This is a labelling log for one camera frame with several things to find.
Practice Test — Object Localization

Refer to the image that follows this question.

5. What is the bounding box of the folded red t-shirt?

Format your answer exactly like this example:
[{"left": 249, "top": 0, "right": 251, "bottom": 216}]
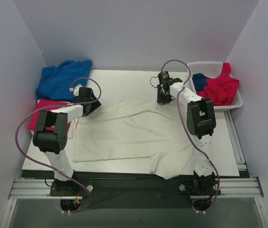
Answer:
[{"left": 28, "top": 99, "right": 67, "bottom": 133}]

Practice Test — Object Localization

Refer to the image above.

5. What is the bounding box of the red t-shirt in basket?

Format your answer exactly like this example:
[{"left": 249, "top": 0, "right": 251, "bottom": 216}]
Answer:
[{"left": 197, "top": 62, "right": 239, "bottom": 106}]

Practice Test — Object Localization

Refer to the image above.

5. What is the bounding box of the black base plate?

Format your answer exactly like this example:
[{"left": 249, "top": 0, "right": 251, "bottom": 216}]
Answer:
[{"left": 50, "top": 172, "right": 221, "bottom": 211}]

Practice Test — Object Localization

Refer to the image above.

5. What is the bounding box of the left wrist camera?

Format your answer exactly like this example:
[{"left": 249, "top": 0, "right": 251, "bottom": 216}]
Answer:
[{"left": 69, "top": 84, "right": 83, "bottom": 96}]

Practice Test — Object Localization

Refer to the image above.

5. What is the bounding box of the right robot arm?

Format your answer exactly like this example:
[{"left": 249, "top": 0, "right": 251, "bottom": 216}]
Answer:
[{"left": 157, "top": 71, "right": 216, "bottom": 194}]

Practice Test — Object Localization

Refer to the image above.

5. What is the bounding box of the blue t-shirt in basket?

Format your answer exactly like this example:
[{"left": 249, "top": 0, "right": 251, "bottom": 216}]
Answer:
[{"left": 192, "top": 73, "right": 208, "bottom": 93}]

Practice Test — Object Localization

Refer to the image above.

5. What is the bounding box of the blue t-shirt pile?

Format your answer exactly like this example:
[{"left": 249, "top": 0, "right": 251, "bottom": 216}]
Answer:
[{"left": 36, "top": 60, "right": 93, "bottom": 102}]

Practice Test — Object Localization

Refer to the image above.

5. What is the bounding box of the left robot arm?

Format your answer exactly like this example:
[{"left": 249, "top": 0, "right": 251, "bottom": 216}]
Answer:
[{"left": 33, "top": 87, "right": 101, "bottom": 196}]

